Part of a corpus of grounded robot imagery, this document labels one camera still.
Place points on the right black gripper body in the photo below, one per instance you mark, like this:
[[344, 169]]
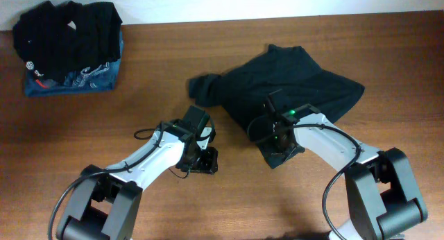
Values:
[[275, 143]]

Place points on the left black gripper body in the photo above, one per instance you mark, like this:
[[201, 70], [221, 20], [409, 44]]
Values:
[[205, 160]]

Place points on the folded blue jeans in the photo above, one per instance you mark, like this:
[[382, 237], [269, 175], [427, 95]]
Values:
[[97, 78]]

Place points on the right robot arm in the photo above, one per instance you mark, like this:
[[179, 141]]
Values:
[[383, 197]]

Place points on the black folded sweater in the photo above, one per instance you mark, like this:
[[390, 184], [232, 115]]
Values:
[[48, 19]]

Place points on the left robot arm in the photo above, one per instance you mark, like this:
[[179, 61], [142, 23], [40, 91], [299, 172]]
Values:
[[103, 203]]

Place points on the dark teal t-shirt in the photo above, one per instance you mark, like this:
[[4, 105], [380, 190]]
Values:
[[289, 75]]

